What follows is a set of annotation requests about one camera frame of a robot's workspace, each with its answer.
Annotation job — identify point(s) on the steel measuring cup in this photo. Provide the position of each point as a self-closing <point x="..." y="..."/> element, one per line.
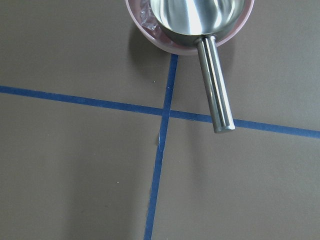
<point x="200" y="24"/>

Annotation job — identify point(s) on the pink bowl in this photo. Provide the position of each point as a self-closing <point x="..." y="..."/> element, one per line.
<point x="160" y="40"/>

